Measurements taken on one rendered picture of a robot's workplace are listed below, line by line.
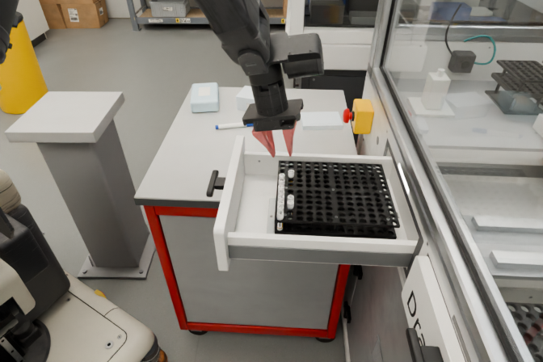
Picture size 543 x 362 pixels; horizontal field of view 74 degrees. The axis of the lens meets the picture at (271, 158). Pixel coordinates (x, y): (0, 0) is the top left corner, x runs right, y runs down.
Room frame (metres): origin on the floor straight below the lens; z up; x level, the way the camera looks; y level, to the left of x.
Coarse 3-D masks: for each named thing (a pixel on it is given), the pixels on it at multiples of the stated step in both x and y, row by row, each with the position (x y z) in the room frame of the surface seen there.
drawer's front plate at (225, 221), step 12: (240, 144) 0.64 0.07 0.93; (240, 156) 0.61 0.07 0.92; (240, 168) 0.60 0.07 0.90; (228, 180) 0.52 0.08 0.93; (240, 180) 0.59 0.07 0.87; (228, 192) 0.49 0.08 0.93; (240, 192) 0.58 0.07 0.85; (228, 204) 0.46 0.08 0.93; (228, 216) 0.44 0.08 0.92; (216, 228) 0.40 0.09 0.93; (228, 228) 0.43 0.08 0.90; (216, 240) 0.40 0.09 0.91; (216, 252) 0.40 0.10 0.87; (228, 252) 0.41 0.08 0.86; (228, 264) 0.40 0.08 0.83
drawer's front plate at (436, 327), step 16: (416, 256) 0.35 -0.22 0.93; (416, 272) 0.33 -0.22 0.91; (432, 272) 0.32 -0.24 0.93; (416, 288) 0.32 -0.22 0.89; (432, 288) 0.29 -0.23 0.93; (416, 304) 0.30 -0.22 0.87; (432, 304) 0.27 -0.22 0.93; (432, 320) 0.25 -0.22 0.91; (448, 320) 0.25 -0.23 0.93; (432, 336) 0.24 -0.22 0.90; (448, 336) 0.22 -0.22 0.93; (448, 352) 0.20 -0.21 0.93
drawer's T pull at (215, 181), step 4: (216, 172) 0.57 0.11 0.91; (212, 176) 0.55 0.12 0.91; (216, 176) 0.56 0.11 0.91; (212, 180) 0.54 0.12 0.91; (216, 180) 0.54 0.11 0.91; (220, 180) 0.54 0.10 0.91; (224, 180) 0.54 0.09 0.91; (208, 184) 0.53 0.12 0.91; (212, 184) 0.53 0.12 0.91; (216, 184) 0.53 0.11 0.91; (220, 184) 0.53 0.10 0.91; (224, 184) 0.53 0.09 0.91; (208, 188) 0.52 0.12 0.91; (212, 188) 0.52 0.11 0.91; (216, 188) 0.53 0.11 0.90; (220, 188) 0.53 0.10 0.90; (208, 192) 0.51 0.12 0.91; (212, 192) 0.51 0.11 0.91; (208, 196) 0.51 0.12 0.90; (212, 196) 0.51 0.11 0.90
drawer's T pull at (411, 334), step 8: (408, 328) 0.24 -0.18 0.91; (408, 336) 0.23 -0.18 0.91; (416, 336) 0.23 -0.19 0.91; (408, 344) 0.23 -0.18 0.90; (416, 344) 0.22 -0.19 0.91; (416, 352) 0.21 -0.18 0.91; (424, 352) 0.21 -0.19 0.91; (432, 352) 0.21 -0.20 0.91; (440, 352) 0.21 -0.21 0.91; (416, 360) 0.20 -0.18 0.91; (424, 360) 0.20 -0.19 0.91; (432, 360) 0.20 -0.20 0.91; (440, 360) 0.20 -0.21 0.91
